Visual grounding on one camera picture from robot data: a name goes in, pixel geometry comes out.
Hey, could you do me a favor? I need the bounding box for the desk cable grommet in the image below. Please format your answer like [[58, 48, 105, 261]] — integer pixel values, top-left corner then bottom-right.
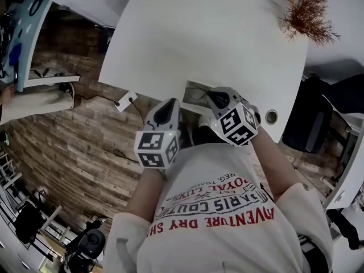
[[264, 109, 279, 125]]

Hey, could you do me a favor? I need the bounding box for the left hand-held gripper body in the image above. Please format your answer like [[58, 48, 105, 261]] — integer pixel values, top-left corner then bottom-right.
[[133, 123, 183, 179]]

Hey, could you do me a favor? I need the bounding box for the person's white shoe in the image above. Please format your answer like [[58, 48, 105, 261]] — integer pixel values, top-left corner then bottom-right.
[[198, 114, 218, 131]]

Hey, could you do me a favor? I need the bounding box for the white power strip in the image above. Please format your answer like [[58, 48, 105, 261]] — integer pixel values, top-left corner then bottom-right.
[[117, 90, 139, 113]]

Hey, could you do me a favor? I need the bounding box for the blue object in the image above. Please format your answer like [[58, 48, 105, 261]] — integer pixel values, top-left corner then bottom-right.
[[8, 43, 23, 67]]

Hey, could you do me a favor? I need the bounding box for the person's right forearm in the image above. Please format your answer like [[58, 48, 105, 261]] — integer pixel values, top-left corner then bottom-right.
[[249, 126, 303, 202]]

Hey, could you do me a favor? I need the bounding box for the black bag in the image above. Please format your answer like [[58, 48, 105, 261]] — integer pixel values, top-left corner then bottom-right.
[[13, 200, 44, 245]]

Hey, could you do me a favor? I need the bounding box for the person's left forearm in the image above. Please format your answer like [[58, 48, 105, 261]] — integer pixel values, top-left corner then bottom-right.
[[124, 168, 172, 224]]

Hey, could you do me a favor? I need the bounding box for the white curved desk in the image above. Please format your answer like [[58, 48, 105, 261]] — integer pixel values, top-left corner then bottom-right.
[[98, 0, 310, 142]]

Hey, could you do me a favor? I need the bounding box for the dried red plant in vase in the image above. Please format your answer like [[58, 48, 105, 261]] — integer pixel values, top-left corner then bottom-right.
[[279, 0, 342, 44]]

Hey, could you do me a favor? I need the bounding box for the black office chair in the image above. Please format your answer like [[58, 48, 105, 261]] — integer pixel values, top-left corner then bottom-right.
[[280, 74, 364, 154]]

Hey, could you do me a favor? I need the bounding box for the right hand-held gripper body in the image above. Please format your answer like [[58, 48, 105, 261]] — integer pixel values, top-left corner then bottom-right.
[[215, 101, 260, 148]]

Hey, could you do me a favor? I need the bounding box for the person's white printed shirt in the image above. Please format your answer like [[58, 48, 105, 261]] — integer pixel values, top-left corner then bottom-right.
[[104, 143, 334, 273]]

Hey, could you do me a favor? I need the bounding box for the black rolling chair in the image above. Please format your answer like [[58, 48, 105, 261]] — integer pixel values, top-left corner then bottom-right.
[[64, 220, 106, 273]]

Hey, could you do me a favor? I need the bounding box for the black power cable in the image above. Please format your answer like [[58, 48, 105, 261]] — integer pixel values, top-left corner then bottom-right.
[[74, 93, 121, 107]]

